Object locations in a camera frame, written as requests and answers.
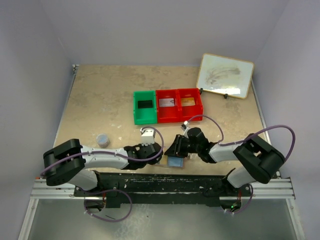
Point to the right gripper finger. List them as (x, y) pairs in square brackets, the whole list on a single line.
[(181, 145), (172, 151)]

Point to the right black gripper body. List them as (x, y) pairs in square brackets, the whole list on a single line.
[(178, 145)]

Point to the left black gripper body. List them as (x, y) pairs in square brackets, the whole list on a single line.
[(155, 152)]

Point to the pink leather card holder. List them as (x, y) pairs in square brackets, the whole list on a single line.
[(170, 162)]

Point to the silver striped card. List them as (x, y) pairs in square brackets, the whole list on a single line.
[(166, 102)]

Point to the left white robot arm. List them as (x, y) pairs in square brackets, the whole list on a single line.
[(71, 162)]

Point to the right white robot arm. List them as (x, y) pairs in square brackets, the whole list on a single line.
[(259, 160)]

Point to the gold card in red bin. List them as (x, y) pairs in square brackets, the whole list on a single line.
[(187, 102)]

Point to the black card in green bin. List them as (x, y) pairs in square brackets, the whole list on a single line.
[(145, 104)]

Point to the right red plastic bin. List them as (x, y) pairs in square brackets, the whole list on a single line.
[(190, 111)]

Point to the red plastic bin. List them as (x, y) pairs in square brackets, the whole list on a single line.
[(190, 111), (167, 114)]

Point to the middle red plastic bin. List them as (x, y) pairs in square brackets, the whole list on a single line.
[(167, 114)]

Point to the green plastic bin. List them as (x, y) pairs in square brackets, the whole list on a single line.
[(146, 115)]

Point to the clear jar of paper clips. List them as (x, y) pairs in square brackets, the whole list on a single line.
[(102, 140)]

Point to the small framed whiteboard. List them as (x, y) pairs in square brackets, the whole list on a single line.
[(225, 75)]

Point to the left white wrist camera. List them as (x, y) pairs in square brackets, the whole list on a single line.
[(147, 136)]

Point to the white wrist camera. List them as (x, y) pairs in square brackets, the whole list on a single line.
[(147, 136), (185, 125)]

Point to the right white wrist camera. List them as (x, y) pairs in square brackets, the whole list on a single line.
[(185, 125)]

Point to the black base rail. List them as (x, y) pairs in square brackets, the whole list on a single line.
[(178, 189)]

